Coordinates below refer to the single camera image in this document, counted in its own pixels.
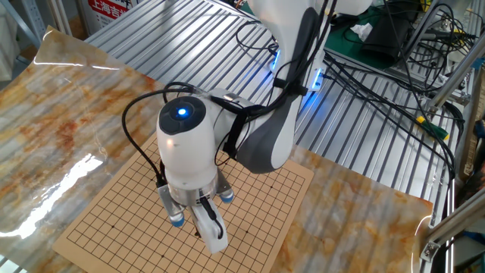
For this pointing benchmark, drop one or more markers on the crumpled white tissue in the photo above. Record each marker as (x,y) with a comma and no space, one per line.
(362,31)

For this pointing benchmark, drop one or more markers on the green table mat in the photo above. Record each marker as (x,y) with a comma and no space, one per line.
(341,45)

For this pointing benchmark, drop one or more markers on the box with red sign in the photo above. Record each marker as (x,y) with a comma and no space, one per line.
(110,11)

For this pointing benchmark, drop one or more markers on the silver blue wrist camera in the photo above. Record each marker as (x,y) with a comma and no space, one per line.
(168,201)

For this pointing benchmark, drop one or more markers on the black bag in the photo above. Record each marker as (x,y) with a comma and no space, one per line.
(386,38)

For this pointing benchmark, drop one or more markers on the marble patterned glossy sheet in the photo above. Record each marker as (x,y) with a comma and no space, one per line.
(57,113)

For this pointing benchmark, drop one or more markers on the tan Go board mat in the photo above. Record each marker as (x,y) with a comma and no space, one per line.
(132,242)

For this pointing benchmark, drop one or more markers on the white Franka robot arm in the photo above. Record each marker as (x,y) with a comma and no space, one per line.
(185,151)

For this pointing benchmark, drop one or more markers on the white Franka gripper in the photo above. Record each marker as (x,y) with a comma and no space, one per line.
(214,237)

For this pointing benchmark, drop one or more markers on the aluminium frame post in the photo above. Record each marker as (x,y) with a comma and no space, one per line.
(454,223)
(454,76)

